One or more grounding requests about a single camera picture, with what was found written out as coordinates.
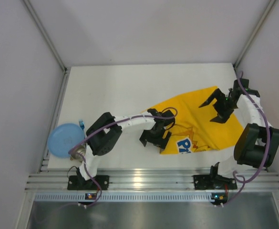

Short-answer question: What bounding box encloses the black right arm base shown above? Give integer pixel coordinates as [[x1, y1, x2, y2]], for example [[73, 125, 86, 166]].
[[193, 162, 238, 190]]

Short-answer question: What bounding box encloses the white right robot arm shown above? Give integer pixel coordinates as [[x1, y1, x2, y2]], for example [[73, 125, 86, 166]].
[[201, 78, 279, 183]]

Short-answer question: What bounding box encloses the silver metal cup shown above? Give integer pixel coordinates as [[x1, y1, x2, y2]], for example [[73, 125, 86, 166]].
[[70, 145, 86, 163]]

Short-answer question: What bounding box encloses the right aluminium frame post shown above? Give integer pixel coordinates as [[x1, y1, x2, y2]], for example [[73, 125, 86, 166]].
[[233, 0, 278, 71]]

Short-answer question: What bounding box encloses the yellow pikachu place mat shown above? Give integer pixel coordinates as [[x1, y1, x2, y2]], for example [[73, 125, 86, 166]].
[[150, 86, 244, 155]]

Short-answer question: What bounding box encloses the aluminium front frame rail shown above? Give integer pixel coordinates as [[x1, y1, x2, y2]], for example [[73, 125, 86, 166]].
[[25, 169, 279, 192]]

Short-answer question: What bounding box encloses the perforated metal cable duct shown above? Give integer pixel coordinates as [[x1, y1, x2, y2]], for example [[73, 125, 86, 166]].
[[34, 192, 226, 202]]

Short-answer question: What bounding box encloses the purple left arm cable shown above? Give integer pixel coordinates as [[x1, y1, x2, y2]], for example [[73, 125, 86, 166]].
[[69, 107, 178, 208]]

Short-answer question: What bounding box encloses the blue plastic plate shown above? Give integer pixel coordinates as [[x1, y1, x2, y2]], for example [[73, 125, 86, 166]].
[[47, 123, 84, 158]]

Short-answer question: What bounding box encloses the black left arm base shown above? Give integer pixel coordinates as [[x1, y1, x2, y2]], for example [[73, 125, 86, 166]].
[[67, 175, 110, 191]]

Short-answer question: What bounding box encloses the left aluminium frame post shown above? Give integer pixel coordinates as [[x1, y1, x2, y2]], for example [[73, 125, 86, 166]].
[[22, 0, 67, 72]]

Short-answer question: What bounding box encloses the aluminium frame post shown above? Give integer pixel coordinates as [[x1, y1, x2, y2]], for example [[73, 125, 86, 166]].
[[233, 0, 278, 71], [22, 0, 67, 72]]

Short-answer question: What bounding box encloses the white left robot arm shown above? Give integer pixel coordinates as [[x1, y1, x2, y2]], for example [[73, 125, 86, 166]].
[[77, 107, 178, 182]]

